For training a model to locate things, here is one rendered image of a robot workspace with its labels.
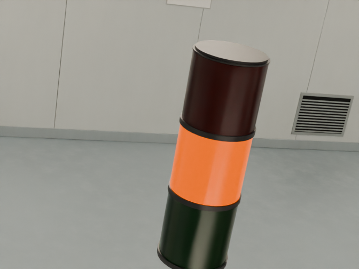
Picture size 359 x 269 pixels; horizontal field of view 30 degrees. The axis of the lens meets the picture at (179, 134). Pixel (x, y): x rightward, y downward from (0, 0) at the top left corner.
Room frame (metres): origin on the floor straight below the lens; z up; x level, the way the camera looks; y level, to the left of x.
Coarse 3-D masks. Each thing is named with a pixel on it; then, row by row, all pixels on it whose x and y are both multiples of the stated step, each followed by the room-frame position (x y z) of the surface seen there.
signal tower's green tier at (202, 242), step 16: (176, 208) 0.40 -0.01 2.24; (192, 208) 0.39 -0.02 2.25; (176, 224) 0.40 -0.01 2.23; (192, 224) 0.39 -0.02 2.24; (208, 224) 0.39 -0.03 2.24; (224, 224) 0.40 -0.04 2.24; (160, 240) 0.41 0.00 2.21; (176, 240) 0.39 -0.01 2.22; (192, 240) 0.39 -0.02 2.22; (208, 240) 0.39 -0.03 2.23; (224, 240) 0.40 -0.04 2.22; (176, 256) 0.39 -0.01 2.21; (192, 256) 0.39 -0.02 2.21; (208, 256) 0.39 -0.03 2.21; (224, 256) 0.40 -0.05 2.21
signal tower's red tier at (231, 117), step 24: (192, 72) 0.41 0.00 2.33; (216, 72) 0.39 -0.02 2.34; (240, 72) 0.39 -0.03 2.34; (264, 72) 0.40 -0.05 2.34; (192, 96) 0.40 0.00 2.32; (216, 96) 0.39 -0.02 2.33; (240, 96) 0.39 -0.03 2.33; (192, 120) 0.40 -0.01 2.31; (216, 120) 0.39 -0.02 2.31; (240, 120) 0.39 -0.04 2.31
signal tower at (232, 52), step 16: (192, 48) 0.41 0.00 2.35; (208, 48) 0.41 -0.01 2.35; (224, 48) 0.42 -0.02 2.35; (240, 48) 0.43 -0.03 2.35; (240, 64) 0.39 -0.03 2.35; (256, 64) 0.40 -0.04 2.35; (192, 128) 0.40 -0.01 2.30; (208, 208) 0.39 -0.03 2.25; (224, 208) 0.39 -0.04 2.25; (160, 256) 0.40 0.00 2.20
